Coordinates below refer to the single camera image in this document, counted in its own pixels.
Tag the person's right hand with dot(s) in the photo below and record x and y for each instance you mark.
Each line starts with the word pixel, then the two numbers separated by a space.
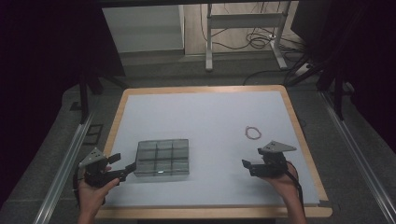
pixel 286 185

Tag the white panel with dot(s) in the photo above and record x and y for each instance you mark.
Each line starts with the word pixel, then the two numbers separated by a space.
pixel 143 28

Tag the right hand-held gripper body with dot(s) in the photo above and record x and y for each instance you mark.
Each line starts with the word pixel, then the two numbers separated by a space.
pixel 271 163

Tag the aluminium rail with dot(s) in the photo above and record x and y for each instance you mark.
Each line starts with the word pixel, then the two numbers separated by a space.
pixel 358 155
pixel 62 174

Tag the white metal stand frame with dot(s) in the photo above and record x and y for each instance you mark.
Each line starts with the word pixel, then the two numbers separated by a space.
pixel 243 21

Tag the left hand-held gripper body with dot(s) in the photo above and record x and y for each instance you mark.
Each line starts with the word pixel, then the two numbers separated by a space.
pixel 95 174

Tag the pink rubber band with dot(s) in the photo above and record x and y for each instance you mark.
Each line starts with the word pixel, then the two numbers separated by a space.
pixel 246 132

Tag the clear plastic compartment box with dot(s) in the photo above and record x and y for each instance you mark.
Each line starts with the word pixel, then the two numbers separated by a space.
pixel 163 158

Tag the white table mat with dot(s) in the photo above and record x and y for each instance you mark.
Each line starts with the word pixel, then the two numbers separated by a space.
pixel 202 112

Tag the grey tape piece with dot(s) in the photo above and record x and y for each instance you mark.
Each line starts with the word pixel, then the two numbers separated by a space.
pixel 324 204

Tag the black stand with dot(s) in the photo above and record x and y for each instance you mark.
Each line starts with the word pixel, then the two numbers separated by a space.
pixel 337 96
pixel 83 99

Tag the person's left hand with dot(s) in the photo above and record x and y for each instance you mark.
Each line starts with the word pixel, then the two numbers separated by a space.
pixel 91 199

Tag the wooden table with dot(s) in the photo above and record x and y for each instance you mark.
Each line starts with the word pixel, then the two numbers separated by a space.
pixel 202 88

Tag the white power strip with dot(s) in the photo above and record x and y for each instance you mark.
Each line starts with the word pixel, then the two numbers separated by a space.
pixel 302 69

